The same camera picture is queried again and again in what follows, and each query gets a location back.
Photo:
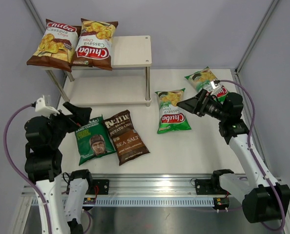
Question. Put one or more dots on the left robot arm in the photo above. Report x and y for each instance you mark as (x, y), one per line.
(43, 166)

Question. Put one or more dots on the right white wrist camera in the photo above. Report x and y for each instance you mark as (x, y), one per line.
(215, 85)

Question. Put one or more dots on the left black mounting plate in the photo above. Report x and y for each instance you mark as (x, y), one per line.
(99, 186)

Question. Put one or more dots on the green Keogh's chips bag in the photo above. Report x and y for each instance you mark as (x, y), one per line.
(93, 141)

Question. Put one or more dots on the green Chuba bag far right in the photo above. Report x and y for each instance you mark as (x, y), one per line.
(202, 80)

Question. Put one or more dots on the brown Kettle sea salt bag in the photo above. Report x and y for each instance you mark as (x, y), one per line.
(125, 138)

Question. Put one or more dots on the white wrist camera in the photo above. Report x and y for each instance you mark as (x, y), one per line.
(215, 85)
(45, 104)

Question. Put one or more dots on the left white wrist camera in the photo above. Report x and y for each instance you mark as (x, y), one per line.
(45, 104)

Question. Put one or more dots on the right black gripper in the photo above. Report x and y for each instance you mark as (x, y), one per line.
(197, 105)

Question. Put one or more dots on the green Chuba bag middle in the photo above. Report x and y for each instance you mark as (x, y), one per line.
(171, 117)

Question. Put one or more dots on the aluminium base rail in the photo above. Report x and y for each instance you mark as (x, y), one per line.
(151, 185)

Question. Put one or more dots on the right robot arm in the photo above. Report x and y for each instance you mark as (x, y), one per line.
(262, 198)

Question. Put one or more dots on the white slotted cable duct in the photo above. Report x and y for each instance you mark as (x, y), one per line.
(150, 202)

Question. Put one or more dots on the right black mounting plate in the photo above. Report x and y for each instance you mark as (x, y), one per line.
(207, 187)

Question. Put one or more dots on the white two-tier wooden shelf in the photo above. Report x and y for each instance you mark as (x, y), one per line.
(127, 83)

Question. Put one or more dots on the black mounting plate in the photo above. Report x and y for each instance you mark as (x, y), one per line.
(207, 187)
(99, 186)

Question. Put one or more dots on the brown Chuba cassava chips bag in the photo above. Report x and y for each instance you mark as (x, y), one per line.
(57, 46)

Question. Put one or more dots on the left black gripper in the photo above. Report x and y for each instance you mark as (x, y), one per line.
(80, 116)

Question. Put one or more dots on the green chuba bag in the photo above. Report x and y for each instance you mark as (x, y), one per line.
(171, 117)
(202, 80)

